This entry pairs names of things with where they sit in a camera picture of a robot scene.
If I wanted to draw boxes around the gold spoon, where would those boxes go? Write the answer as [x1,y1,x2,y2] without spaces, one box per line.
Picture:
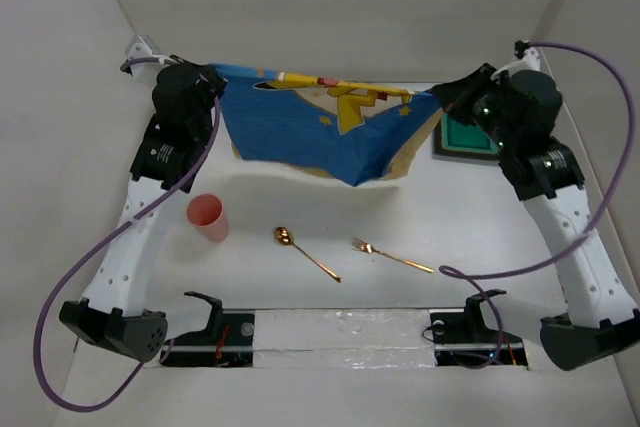
[273,226,342,283]

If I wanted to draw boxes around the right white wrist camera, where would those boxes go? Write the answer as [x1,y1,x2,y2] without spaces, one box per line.
[491,40,541,80]

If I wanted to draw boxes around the green square ceramic plate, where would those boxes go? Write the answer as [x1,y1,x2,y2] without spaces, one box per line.
[432,114,499,164]

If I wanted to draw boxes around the blue Pikachu placemat cloth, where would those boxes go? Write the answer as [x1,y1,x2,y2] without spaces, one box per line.
[216,64,443,186]

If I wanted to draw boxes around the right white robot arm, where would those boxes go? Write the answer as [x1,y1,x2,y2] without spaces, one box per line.
[429,64,639,371]

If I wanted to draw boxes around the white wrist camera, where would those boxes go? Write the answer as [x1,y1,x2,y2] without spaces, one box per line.
[120,35,163,75]
[491,40,541,80]

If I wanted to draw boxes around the gold fork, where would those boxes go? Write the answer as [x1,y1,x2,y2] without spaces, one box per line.
[351,237,435,274]

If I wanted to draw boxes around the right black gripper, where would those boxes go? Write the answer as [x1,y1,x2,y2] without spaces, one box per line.
[435,62,517,151]

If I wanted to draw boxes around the pink plastic cup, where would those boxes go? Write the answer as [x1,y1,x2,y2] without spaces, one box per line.
[186,194,230,243]

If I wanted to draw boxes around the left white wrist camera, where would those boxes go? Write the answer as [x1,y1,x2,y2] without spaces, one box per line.
[120,35,163,75]

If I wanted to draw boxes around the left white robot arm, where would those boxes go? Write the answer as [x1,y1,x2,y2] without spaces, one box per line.
[59,61,226,363]

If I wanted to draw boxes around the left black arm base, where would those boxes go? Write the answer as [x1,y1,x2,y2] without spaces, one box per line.
[158,291,256,368]

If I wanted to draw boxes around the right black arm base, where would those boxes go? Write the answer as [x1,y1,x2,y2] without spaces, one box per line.
[421,294,529,369]

